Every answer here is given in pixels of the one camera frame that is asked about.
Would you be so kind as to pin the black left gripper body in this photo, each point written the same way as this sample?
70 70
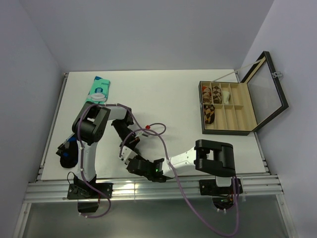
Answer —
121 128

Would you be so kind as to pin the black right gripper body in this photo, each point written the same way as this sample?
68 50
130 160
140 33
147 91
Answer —
149 176

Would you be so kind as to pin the cream yellow sock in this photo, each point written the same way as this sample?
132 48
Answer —
225 97

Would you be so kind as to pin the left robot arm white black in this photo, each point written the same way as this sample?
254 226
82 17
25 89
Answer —
89 128

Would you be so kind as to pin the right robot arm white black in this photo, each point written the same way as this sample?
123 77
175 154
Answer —
210 157

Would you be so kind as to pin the teal patterned sock pair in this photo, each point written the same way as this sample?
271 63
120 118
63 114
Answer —
99 91

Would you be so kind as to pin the black blue sock pair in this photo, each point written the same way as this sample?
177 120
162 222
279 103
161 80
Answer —
68 152

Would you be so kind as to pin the dark checkered rolled sock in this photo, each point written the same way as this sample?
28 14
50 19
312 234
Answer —
209 113

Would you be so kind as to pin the orange brown rolled sock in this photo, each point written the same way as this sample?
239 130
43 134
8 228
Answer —
206 92

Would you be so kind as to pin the brown checkered rolled sock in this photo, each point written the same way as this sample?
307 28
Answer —
216 95

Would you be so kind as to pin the black compartment box with lid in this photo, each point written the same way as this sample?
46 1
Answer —
254 101

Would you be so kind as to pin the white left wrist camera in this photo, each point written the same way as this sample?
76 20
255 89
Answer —
143 133

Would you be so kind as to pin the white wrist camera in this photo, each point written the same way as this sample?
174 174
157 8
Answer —
126 155
143 133

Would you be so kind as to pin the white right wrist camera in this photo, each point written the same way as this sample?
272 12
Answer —
126 155

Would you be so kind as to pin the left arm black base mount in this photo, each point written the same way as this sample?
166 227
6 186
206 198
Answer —
88 201

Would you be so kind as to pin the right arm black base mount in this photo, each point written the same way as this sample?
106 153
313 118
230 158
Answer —
221 191

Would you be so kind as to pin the aluminium frame rail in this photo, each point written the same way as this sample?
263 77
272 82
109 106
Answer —
142 189

